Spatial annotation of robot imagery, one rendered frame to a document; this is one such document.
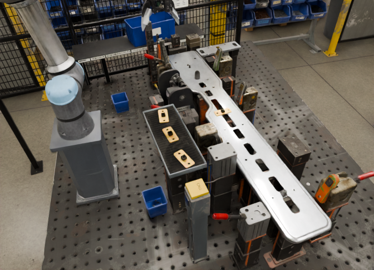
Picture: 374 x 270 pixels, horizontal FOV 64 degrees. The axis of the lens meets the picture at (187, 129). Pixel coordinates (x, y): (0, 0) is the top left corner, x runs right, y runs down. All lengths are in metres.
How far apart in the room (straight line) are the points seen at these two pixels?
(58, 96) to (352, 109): 2.88
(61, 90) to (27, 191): 1.66
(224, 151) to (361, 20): 3.47
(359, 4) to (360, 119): 1.51
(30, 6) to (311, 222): 1.23
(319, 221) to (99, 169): 0.93
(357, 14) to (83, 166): 3.68
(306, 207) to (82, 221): 1.00
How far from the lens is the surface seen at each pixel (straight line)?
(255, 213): 1.07
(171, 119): 1.23
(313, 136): 1.93
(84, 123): 1.31
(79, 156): 1.37
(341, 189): 1.22
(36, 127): 3.36
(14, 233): 2.58
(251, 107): 1.64
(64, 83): 1.25
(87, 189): 1.54
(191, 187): 0.99
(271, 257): 1.40
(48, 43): 1.29
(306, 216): 1.18
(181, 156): 1.06
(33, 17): 1.26
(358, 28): 4.45
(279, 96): 2.18
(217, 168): 1.17
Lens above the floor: 1.95
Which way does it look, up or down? 42 degrees down
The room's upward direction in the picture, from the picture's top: 3 degrees counter-clockwise
